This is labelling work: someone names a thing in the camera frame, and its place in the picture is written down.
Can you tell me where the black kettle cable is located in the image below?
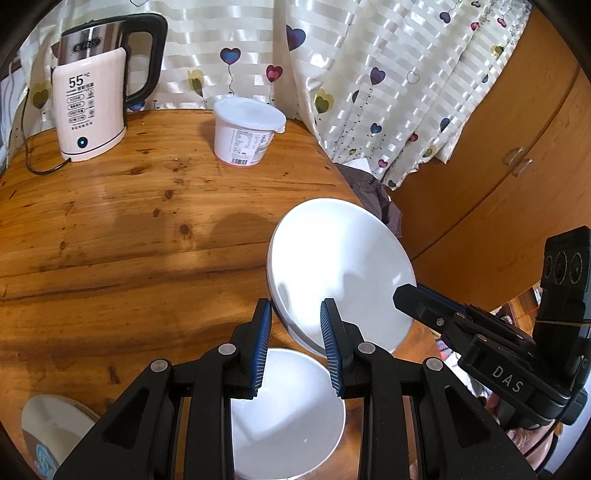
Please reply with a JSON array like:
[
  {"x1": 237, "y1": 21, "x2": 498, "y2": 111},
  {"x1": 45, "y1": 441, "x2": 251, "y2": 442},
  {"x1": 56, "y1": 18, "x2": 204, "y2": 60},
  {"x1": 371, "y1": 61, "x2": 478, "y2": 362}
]
[{"x1": 9, "y1": 60, "x2": 72, "y2": 176}]

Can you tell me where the white shallow bowl blue stripe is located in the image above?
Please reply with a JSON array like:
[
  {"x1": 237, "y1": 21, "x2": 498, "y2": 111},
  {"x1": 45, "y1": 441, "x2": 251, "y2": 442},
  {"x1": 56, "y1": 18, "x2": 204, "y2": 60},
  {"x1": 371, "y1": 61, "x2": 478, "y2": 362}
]
[{"x1": 266, "y1": 198, "x2": 417, "y2": 356}]

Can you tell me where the dark patterned cloth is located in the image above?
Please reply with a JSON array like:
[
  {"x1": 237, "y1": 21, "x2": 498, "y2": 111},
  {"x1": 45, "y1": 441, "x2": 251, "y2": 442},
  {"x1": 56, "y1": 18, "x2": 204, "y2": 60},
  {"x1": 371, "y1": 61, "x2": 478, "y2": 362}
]
[{"x1": 335, "y1": 161, "x2": 404, "y2": 238}]

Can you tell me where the person's right hand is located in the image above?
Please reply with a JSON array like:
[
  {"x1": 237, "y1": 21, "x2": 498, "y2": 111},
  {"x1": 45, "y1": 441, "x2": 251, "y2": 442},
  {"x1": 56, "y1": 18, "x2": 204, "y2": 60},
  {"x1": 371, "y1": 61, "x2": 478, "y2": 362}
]
[{"x1": 485, "y1": 397, "x2": 559, "y2": 467}]

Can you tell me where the white plastic tub with lid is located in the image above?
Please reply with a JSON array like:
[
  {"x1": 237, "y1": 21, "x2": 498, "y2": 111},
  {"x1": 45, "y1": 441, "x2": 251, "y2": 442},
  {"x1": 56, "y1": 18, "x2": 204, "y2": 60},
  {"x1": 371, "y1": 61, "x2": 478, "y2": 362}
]
[{"x1": 212, "y1": 95, "x2": 288, "y2": 168}]

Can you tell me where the heart print curtain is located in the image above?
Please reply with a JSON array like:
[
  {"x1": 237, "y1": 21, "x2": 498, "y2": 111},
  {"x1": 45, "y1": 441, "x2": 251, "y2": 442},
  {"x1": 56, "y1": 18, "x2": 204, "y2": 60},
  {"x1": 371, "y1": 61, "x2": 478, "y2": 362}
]
[{"x1": 14, "y1": 0, "x2": 578, "y2": 190}]

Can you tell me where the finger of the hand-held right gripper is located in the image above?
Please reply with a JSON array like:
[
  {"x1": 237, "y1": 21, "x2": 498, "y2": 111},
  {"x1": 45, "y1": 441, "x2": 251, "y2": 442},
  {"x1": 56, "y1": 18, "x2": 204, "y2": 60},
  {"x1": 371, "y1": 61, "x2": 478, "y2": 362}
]
[
  {"x1": 392, "y1": 283, "x2": 483, "y2": 360},
  {"x1": 418, "y1": 284, "x2": 537, "y2": 346}
]

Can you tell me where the small white dish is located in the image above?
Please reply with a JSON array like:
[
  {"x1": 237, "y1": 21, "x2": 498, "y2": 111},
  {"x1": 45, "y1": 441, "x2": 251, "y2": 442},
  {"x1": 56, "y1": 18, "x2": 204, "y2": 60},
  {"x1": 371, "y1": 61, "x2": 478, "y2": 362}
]
[{"x1": 21, "y1": 393, "x2": 100, "y2": 480}]

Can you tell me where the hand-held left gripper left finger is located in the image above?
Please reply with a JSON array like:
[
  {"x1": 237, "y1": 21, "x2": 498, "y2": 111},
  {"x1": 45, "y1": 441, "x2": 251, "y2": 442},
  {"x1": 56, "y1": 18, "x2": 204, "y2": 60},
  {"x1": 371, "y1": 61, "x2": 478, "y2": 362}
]
[{"x1": 53, "y1": 298, "x2": 273, "y2": 480}]

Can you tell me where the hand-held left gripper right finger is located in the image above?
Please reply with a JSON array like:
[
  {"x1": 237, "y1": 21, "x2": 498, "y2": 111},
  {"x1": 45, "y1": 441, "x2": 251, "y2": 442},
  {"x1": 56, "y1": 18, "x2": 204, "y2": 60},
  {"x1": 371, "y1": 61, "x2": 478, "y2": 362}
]
[{"x1": 320, "y1": 298, "x2": 539, "y2": 480}]

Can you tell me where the white deep bowl blue stripe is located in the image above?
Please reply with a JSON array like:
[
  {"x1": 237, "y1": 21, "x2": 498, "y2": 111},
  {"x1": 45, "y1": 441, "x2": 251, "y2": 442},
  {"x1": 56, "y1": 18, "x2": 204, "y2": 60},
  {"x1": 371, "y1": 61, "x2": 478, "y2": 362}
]
[{"x1": 226, "y1": 347, "x2": 347, "y2": 480}]

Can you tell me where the wooden cabinet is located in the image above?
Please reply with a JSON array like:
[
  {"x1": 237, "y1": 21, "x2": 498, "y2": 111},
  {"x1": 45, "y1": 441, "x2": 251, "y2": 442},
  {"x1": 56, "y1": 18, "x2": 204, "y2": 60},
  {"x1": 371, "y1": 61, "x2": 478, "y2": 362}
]
[{"x1": 392, "y1": 9, "x2": 591, "y2": 315}]

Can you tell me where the white electric kettle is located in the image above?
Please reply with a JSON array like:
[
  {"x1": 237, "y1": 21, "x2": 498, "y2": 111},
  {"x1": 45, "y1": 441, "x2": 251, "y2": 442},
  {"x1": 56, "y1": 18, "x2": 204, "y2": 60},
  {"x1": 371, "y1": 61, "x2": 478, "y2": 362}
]
[{"x1": 50, "y1": 13, "x2": 169, "y2": 163}]

